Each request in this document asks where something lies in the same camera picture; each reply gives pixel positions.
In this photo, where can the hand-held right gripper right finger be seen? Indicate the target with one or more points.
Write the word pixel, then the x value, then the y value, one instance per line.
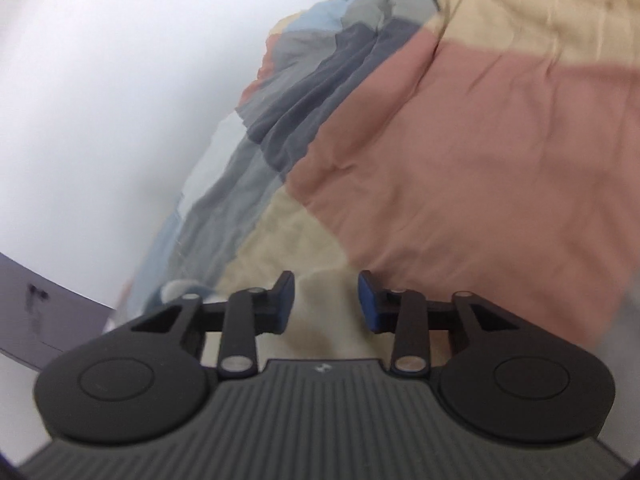
pixel 366 305

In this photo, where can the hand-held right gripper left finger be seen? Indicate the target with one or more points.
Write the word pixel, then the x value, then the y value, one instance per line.
pixel 288 305

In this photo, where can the patchwork duvet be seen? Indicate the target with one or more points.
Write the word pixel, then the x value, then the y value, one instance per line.
pixel 450 135

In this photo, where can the grey door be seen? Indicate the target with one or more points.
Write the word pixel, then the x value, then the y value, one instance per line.
pixel 45 325

